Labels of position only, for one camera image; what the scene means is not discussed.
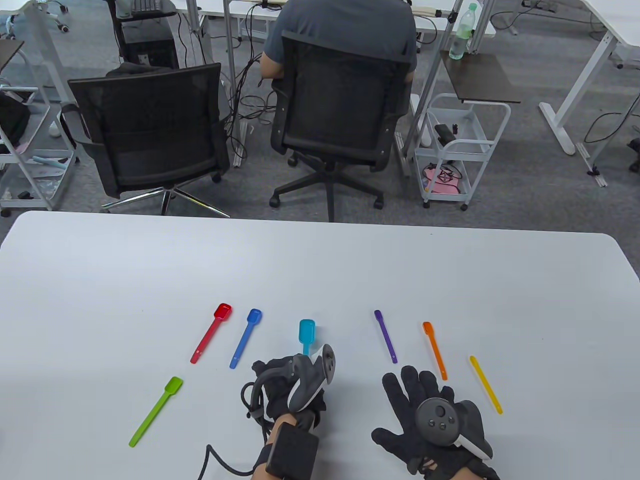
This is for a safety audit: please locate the person's left hand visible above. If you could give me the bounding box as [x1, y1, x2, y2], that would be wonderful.
[251, 355, 328, 428]

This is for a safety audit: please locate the person's right hand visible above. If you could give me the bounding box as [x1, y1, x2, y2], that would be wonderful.
[371, 365, 501, 480]

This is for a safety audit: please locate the orange measuring spoon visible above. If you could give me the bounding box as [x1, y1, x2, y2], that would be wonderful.
[422, 321, 448, 381]

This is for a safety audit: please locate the purple measuring spoon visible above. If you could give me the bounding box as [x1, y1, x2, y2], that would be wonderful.
[374, 310, 399, 364]

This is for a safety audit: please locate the teal measuring spoon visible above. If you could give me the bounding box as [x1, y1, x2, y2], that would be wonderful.
[299, 319, 317, 357]

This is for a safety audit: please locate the yellow measuring spoon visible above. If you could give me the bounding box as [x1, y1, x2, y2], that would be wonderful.
[469, 355, 504, 415]

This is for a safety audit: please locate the blue measuring spoon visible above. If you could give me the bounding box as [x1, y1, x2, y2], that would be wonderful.
[229, 308, 263, 370]

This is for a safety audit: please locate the red measuring spoon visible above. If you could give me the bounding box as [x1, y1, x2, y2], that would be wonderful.
[190, 303, 233, 365]

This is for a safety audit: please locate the green measuring spoon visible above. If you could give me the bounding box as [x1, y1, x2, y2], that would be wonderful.
[128, 376, 184, 448]

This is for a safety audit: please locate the person's left forearm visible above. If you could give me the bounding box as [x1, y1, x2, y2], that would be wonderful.
[251, 412, 321, 480]

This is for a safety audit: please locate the grey white handheld controller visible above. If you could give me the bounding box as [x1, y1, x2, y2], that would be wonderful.
[416, 397, 493, 460]
[287, 344, 337, 413]

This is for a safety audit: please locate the pink cloth item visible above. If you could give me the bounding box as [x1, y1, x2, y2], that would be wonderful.
[422, 164, 463, 195]

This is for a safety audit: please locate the black mesh chair chrome base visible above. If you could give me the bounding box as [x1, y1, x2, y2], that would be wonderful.
[67, 62, 232, 218]

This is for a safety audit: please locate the dark brown side table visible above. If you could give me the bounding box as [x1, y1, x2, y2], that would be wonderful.
[0, 39, 25, 72]
[440, 51, 522, 105]

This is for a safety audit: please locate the green plastic water bottle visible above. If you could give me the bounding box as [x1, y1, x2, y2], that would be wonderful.
[448, 2, 479, 61]

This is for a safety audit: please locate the white desk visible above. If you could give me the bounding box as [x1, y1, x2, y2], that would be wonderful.
[187, 0, 497, 51]
[539, 0, 640, 156]

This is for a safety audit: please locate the black computer tower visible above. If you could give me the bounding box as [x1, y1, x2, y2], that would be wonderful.
[120, 20, 180, 70]

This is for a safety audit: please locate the black bag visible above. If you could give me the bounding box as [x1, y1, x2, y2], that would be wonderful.
[0, 92, 31, 148]

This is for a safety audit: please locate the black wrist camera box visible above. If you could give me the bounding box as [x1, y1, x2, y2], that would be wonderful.
[265, 422, 320, 480]

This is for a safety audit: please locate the black cable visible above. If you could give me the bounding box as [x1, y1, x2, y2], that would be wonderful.
[197, 382, 273, 477]

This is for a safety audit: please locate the white wire rolling cart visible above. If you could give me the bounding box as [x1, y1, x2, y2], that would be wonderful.
[0, 85, 81, 218]
[414, 93, 512, 211]

